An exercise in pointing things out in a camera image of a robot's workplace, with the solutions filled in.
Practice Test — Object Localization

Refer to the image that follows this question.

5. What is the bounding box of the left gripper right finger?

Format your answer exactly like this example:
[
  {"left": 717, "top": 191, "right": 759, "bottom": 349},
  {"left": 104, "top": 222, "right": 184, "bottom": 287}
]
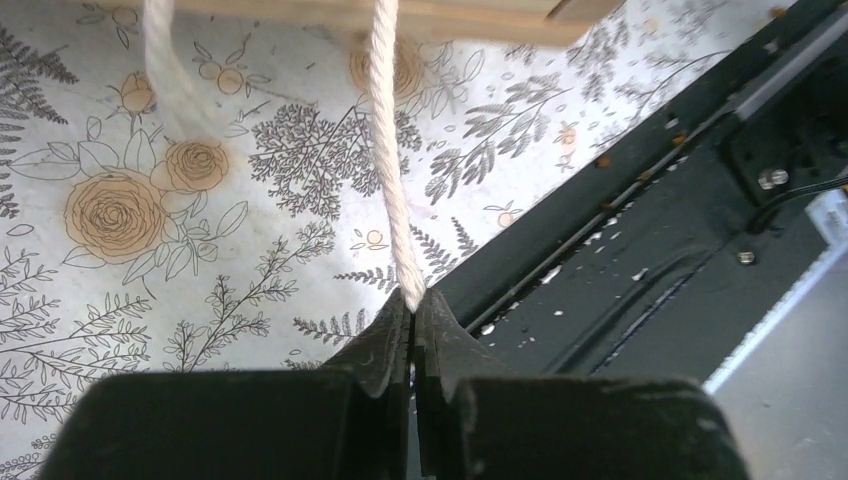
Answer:
[{"left": 416, "top": 290, "right": 749, "bottom": 479}]

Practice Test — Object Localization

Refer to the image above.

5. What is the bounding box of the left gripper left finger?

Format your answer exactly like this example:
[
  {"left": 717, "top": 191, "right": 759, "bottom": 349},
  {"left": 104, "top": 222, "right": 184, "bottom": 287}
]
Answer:
[{"left": 40, "top": 292, "right": 413, "bottom": 479}]

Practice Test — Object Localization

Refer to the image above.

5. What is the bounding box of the pink patterned bed cushion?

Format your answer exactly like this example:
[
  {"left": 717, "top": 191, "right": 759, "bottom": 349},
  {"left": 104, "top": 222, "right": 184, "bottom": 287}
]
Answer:
[{"left": 142, "top": 1, "right": 427, "bottom": 313}]

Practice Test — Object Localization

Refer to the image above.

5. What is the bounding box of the wooden pet bed frame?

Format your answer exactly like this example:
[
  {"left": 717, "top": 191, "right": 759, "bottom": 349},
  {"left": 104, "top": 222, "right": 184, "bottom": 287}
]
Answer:
[{"left": 176, "top": 0, "right": 623, "bottom": 47}]

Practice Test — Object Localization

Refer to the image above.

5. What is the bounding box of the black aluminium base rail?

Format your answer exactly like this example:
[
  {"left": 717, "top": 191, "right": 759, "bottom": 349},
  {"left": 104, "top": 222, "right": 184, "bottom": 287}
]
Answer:
[{"left": 438, "top": 1, "right": 847, "bottom": 389}]

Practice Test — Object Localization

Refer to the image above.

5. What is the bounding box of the floral table mat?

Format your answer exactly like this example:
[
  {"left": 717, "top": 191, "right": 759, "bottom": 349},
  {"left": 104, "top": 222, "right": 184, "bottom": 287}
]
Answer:
[{"left": 1, "top": 1, "right": 788, "bottom": 479}]

